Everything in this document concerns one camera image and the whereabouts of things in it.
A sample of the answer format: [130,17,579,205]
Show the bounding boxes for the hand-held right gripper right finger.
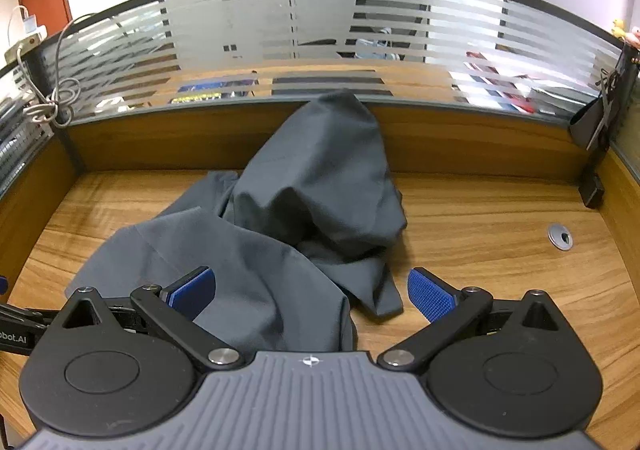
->
[377,268,566,374]

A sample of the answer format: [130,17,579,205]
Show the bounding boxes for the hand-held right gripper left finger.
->
[60,266,246,372]

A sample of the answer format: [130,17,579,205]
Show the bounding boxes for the grey pants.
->
[65,88,408,353]

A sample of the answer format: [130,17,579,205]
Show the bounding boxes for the frosted striped glass partition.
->
[0,62,57,198]
[37,0,627,123]
[607,42,640,173]

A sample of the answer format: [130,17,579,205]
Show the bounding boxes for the pile of colourful papers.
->
[449,50,557,114]

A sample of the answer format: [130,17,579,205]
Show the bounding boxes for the black hanging pouch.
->
[570,97,609,149]

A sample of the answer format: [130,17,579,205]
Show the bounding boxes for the beige power strip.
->
[4,36,45,64]

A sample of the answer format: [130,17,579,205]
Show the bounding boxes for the office chair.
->
[345,12,432,65]

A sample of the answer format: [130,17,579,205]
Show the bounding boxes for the white power adapter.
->
[7,5,49,43]

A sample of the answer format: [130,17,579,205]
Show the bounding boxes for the grey coiled cable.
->
[22,12,97,129]

